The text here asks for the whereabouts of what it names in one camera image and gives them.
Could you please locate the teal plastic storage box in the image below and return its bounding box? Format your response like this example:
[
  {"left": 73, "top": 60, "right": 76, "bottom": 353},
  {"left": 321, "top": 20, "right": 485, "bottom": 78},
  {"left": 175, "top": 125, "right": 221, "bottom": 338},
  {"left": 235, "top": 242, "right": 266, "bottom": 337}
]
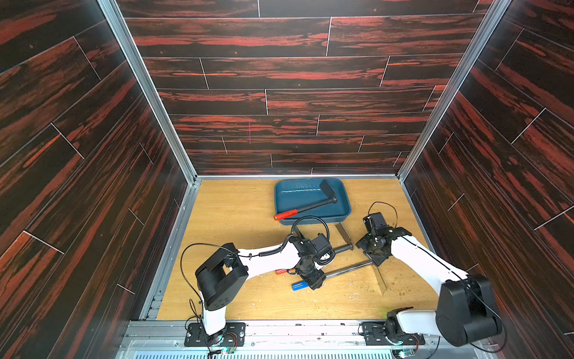
[{"left": 274, "top": 178, "right": 351, "bottom": 225}]

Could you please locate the grey hoe red grip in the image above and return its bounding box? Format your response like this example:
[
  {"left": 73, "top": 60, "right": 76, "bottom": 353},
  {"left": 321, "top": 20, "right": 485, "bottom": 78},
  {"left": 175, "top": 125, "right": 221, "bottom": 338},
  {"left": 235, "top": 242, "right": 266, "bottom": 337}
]
[
  {"left": 274, "top": 179, "right": 337, "bottom": 221},
  {"left": 275, "top": 221, "right": 355, "bottom": 275}
]

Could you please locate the chrome hoe blue grip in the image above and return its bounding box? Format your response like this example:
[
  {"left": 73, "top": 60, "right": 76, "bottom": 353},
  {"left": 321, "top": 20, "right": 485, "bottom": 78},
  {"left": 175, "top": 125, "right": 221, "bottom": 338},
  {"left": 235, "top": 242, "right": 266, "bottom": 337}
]
[{"left": 291, "top": 260, "right": 375, "bottom": 291}]

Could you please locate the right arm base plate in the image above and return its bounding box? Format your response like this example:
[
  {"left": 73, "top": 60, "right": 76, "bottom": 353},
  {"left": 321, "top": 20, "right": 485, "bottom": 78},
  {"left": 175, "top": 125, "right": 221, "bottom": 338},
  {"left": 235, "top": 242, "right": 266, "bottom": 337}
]
[{"left": 357, "top": 321, "right": 425, "bottom": 346}]

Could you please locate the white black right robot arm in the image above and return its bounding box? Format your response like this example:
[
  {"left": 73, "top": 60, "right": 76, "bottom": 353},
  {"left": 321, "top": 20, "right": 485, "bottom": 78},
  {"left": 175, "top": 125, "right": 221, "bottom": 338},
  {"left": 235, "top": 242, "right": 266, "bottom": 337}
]
[{"left": 357, "top": 212, "right": 504, "bottom": 347}]

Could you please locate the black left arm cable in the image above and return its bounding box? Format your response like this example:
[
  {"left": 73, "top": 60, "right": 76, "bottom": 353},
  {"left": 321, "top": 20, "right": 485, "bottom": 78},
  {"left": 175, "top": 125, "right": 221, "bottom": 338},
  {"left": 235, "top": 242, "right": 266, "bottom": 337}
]
[{"left": 178, "top": 215, "right": 331, "bottom": 324}]

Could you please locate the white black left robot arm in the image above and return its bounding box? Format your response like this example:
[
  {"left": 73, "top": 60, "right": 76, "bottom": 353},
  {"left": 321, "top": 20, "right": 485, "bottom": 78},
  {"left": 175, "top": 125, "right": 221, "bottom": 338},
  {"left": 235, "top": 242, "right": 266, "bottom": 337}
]
[{"left": 195, "top": 233, "right": 336, "bottom": 338}]

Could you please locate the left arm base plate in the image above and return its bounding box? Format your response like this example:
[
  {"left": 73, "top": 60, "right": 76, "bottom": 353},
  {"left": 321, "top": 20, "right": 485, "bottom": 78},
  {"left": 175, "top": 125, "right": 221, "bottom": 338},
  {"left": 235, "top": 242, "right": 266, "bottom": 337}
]
[{"left": 184, "top": 322, "right": 246, "bottom": 348}]

